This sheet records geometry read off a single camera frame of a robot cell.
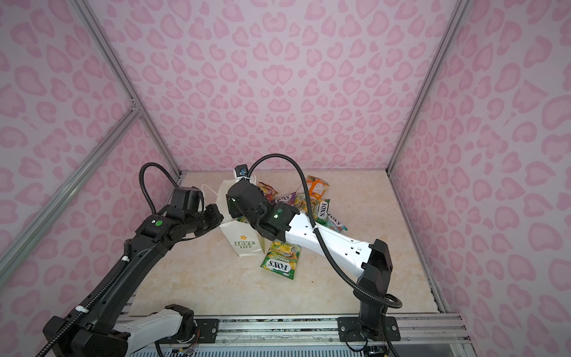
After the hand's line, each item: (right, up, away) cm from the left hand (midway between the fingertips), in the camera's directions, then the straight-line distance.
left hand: (226, 214), depth 76 cm
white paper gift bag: (+5, -7, +2) cm, 9 cm away
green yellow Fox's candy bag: (+35, 0, +24) cm, 42 cm away
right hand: (+5, +7, -5) cm, 10 cm away
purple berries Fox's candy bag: (+21, +4, +26) cm, 34 cm away
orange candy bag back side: (+34, +10, +33) cm, 49 cm away
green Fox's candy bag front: (+19, -18, +10) cm, 28 cm away
